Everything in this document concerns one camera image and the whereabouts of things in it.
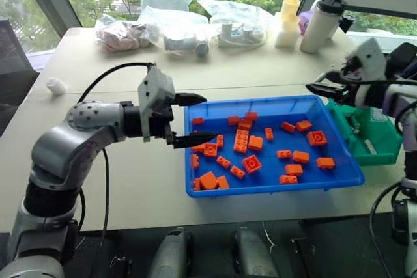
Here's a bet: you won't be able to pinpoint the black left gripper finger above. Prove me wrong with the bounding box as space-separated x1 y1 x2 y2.
177 92 208 107
172 132 219 150

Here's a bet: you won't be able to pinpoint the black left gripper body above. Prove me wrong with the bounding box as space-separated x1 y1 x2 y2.
148 94 179 146

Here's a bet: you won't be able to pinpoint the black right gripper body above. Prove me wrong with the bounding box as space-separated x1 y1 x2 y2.
332 58 363 107

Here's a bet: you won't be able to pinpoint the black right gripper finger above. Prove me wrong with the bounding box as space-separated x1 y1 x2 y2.
305 83 347 99
317 70 343 82

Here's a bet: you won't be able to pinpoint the green plastic bin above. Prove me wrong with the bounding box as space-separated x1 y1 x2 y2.
324 97 405 167

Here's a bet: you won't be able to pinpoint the blue plastic bin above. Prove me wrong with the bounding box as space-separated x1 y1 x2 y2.
184 94 366 199

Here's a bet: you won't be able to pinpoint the rounded orange toy brick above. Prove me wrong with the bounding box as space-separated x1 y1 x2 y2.
199 171 219 191

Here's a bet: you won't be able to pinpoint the long orange eight-stud brick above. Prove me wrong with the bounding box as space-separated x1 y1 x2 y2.
233 128 251 154

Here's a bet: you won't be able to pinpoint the white tumbler with black lid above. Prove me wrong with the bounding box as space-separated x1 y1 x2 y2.
299 0 347 55

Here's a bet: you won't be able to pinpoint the small black container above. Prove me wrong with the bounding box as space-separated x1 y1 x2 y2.
339 13 356 34

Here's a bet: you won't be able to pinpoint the yellow white bottle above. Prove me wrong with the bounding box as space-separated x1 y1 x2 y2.
274 12 300 49

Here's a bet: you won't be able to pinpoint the purple box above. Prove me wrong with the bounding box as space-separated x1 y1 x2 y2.
297 10 315 36

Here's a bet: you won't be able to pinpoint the white cylindrical battery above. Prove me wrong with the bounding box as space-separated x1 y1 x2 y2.
364 139 379 156

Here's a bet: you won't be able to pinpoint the plastic bag with grey device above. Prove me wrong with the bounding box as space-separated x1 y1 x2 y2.
137 5 211 60

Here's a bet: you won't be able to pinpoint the pale yellow stacked cups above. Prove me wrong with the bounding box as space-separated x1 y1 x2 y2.
280 0 302 33

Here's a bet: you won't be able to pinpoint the plastic bag with white adapter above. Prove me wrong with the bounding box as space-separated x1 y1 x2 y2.
198 0 275 49

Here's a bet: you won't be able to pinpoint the plastic bag with pink contents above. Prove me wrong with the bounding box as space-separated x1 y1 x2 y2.
94 14 154 54

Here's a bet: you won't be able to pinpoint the crumpled white tissue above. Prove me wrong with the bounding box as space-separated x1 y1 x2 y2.
45 77 68 96

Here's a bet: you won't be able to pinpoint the grey rounded robot leg shape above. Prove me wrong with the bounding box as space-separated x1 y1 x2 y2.
232 227 278 278
147 227 194 278

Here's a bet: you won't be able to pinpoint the square orange ring-top brick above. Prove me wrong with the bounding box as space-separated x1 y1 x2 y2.
203 142 220 159
306 130 328 148
242 154 263 175

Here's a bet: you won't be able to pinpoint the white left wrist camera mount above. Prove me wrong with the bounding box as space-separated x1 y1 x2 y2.
137 64 177 143

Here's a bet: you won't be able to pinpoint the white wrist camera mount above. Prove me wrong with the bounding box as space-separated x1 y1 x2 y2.
344 37 388 81
137 64 177 143

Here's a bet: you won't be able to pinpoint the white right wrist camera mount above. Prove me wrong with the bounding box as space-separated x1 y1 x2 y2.
344 37 388 81

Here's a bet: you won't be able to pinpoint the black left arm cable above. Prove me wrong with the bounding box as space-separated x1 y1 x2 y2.
76 61 156 278

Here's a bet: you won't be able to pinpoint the small black bracket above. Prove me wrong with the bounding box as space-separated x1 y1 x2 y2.
109 255 134 278

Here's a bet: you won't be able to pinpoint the black metal bracket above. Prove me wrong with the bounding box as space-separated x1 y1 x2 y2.
289 236 317 278

